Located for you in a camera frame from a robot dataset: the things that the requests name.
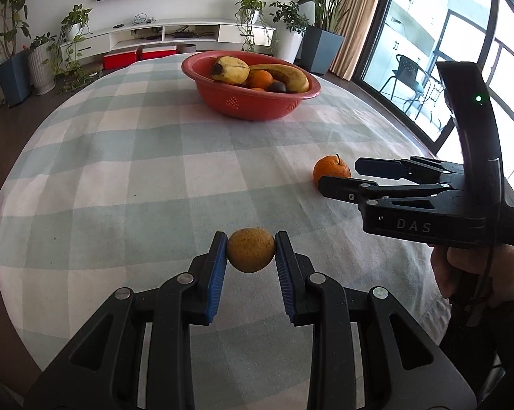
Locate tall plant in grey pot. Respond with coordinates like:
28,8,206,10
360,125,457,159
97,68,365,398
293,0,390,75

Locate red storage box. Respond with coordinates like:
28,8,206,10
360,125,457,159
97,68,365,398
103,50,138,70
141,46,177,60

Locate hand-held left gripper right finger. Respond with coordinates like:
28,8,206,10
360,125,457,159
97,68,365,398
274,231,477,410

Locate trailing pothos plant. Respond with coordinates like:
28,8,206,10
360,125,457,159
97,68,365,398
47,4,101,90

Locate trailing plant on cabinet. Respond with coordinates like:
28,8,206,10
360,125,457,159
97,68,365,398
235,0,268,52

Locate plant in ribbed white pot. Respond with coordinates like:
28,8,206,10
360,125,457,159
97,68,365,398
25,32,58,95

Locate plant in blue pot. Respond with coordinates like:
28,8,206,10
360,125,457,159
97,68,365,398
0,0,32,108

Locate person's right hand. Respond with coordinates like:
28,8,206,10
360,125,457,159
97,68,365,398
431,243,514,308

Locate white television cabinet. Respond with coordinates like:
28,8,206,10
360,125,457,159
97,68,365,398
82,18,279,52

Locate long yellow banana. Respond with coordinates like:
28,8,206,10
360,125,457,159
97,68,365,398
249,64,309,93

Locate bushy plant in white pot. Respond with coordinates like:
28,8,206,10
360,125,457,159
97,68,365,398
269,0,311,65

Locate person's right forearm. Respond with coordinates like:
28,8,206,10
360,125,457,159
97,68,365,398
440,295,514,410

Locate checked tablecloth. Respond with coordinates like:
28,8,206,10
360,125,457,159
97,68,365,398
0,53,456,410

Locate brown pear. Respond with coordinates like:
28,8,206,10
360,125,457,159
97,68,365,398
227,227,276,273

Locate red plastic strainer bowl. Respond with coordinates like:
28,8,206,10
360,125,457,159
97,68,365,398
181,50,322,121

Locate glass sliding door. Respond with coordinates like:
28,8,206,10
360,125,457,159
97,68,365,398
361,0,514,180

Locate beige curtain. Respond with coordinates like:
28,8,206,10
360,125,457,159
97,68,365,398
329,0,390,82

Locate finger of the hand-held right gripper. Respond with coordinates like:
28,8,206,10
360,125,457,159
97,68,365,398
317,175,469,213
354,156,468,185

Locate short thick yellow banana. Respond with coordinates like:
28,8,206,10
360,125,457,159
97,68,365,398
210,55,251,85

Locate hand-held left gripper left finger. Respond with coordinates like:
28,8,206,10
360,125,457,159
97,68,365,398
24,231,228,410

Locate orange with stem leaf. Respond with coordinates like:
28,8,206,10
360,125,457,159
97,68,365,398
312,154,352,188

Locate black outdoor chair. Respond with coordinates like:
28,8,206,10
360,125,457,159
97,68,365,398
378,53,432,112

